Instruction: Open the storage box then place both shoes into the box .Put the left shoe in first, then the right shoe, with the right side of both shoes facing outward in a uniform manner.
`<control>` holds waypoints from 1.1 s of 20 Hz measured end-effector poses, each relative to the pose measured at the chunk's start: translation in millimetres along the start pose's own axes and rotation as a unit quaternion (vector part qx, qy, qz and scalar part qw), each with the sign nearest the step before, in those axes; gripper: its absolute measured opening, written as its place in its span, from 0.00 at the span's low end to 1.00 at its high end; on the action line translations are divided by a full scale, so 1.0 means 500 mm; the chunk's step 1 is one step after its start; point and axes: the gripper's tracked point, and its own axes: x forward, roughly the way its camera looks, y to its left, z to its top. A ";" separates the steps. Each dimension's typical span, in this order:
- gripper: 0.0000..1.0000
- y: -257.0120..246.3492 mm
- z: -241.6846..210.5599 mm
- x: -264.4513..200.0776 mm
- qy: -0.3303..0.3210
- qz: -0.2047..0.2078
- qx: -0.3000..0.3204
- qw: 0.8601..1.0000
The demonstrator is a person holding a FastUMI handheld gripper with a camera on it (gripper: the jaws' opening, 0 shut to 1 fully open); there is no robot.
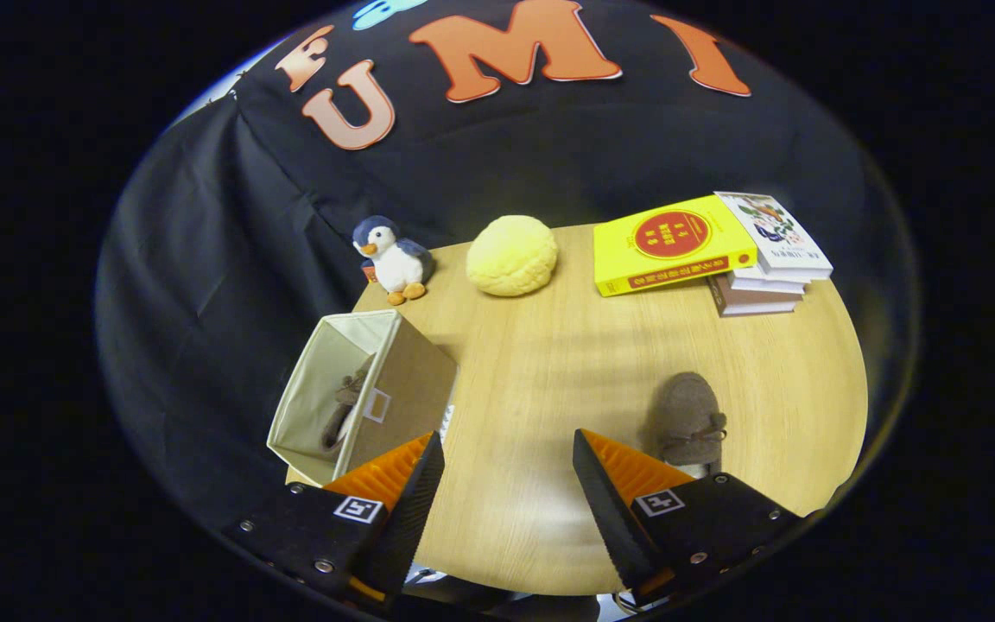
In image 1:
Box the white illustrated book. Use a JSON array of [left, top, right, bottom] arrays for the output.
[[713, 191, 833, 282]]

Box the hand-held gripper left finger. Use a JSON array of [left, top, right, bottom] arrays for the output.
[[221, 430, 447, 606]]

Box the brown book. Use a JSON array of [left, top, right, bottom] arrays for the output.
[[709, 275, 802, 318]]

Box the yellow book with red circle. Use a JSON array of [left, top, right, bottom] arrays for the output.
[[594, 194, 758, 297]]

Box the plain white book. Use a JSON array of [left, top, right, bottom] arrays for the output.
[[726, 263, 809, 295]]

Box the yellow round plush cushion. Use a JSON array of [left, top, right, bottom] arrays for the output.
[[466, 215, 560, 297]]

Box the penguin plush toy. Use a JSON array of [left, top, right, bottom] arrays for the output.
[[352, 216, 435, 306]]

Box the brown fuzzy shoe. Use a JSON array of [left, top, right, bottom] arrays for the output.
[[640, 372, 728, 480], [320, 354, 377, 454]]

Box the beige fabric storage box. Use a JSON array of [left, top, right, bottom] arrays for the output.
[[266, 309, 459, 487]]

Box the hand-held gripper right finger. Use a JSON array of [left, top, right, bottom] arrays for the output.
[[573, 428, 809, 606]]

